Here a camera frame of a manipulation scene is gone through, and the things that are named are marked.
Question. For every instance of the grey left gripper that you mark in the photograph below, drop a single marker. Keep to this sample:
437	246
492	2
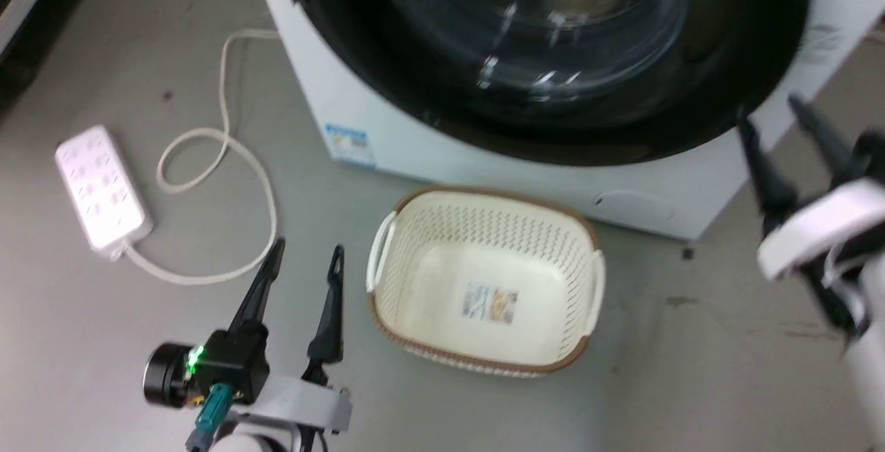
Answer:
304	402

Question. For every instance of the cream brown-rimmed laundry basket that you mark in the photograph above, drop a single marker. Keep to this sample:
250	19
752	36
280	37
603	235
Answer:
484	258

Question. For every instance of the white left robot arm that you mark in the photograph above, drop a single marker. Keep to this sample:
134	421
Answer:
242	444

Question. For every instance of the blue energy label sticker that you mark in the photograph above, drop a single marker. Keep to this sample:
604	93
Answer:
350	144

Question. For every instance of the paper label inside basket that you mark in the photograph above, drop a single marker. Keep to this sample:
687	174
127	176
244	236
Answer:
490	302

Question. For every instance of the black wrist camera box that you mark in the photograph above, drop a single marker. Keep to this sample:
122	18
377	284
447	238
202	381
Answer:
231	365

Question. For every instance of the black round glass washer door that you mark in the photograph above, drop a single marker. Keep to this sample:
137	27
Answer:
387	58

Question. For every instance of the white washing machine body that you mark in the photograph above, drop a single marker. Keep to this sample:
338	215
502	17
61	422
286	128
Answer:
484	162

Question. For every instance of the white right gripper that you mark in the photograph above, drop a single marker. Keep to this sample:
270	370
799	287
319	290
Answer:
826	227

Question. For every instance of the white power strip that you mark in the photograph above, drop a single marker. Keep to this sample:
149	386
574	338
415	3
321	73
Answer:
102	189

